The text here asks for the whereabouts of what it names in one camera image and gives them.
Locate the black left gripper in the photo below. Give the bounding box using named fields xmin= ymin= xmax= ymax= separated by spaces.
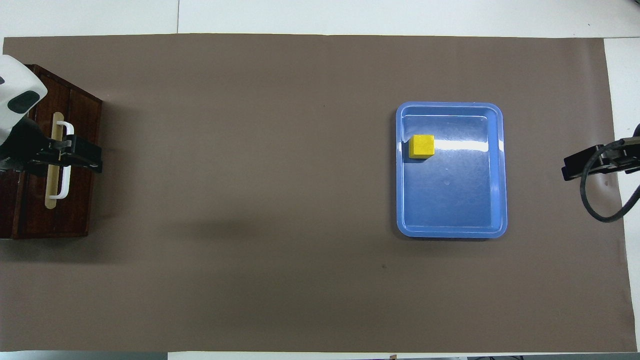
xmin=0 ymin=116 xmax=104 ymax=177

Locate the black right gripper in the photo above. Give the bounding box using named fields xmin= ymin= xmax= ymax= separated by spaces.
xmin=561 ymin=137 xmax=640 ymax=182

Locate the white drawer handle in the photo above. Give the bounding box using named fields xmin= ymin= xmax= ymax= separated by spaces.
xmin=54 ymin=121 xmax=75 ymax=200

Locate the wooden drawer with dark front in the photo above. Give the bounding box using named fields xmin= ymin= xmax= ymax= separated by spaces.
xmin=19 ymin=67 xmax=76 ymax=239

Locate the yellow cube block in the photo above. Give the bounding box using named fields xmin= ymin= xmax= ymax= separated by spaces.
xmin=408 ymin=134 xmax=435 ymax=160

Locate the dark wooden cabinet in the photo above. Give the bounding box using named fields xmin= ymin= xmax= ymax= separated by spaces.
xmin=0 ymin=64 xmax=104 ymax=240

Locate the blue plastic tray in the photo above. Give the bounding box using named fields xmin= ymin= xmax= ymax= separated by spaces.
xmin=395 ymin=101 xmax=508 ymax=239

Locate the brown table mat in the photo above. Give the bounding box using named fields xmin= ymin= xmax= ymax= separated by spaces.
xmin=0 ymin=33 xmax=639 ymax=353

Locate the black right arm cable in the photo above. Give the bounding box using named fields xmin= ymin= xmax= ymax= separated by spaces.
xmin=579 ymin=139 xmax=640 ymax=224

